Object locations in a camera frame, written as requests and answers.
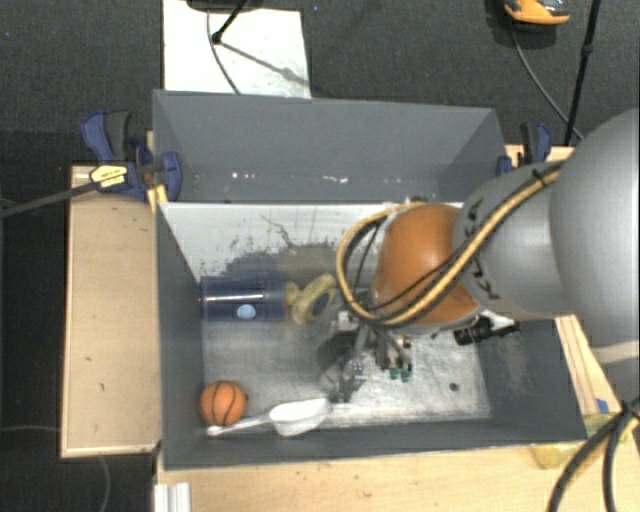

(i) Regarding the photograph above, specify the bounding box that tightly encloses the pale wood board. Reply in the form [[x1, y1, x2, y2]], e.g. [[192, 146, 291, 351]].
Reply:
[[59, 164, 164, 459]]

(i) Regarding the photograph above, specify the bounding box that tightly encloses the dark blue cup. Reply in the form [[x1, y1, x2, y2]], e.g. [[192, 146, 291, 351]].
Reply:
[[198, 275, 289, 324]]

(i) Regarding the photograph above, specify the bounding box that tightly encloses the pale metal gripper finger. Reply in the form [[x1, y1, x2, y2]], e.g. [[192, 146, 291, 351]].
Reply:
[[320, 365, 347, 394], [338, 359, 369, 404]]

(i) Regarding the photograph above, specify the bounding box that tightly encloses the white plastic scoop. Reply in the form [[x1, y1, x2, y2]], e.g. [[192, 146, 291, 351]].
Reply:
[[205, 397, 334, 438]]

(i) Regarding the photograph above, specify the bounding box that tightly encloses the small orange basketball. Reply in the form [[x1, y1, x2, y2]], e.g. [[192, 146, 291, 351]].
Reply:
[[198, 379, 250, 428]]

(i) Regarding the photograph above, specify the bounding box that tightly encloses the pale yellow round object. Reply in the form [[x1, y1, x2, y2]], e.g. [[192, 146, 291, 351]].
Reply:
[[284, 273, 339, 326]]

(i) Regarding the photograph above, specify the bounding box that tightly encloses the black cylinder on white bracket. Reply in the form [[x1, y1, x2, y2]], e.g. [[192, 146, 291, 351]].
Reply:
[[452, 315, 522, 347]]

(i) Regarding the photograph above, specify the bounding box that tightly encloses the grey metal bin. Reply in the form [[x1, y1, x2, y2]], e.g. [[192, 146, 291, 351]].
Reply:
[[151, 88, 589, 471]]

